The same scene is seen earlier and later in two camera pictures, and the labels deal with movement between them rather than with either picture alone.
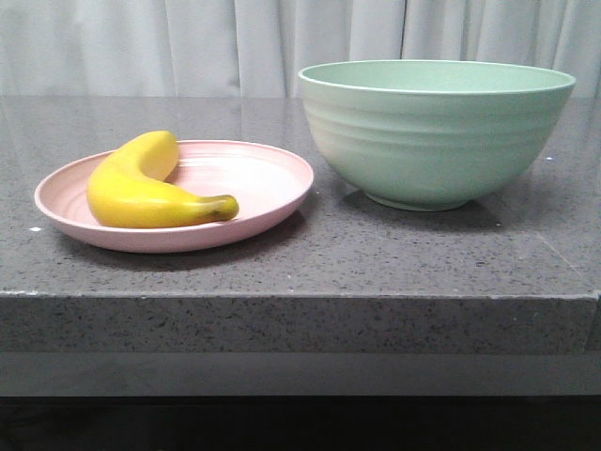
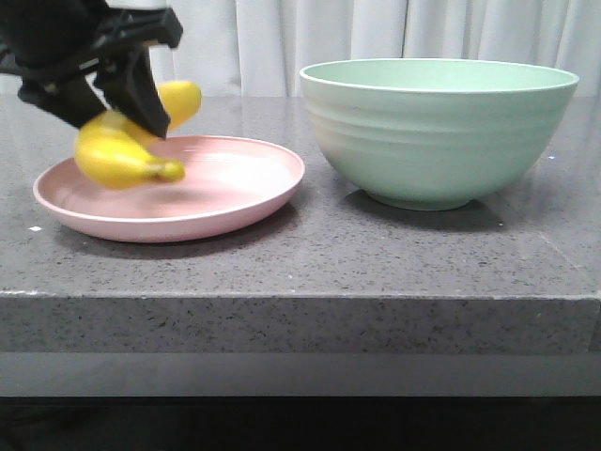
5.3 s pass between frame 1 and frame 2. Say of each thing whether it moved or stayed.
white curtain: stayed
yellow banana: moved
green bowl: stayed
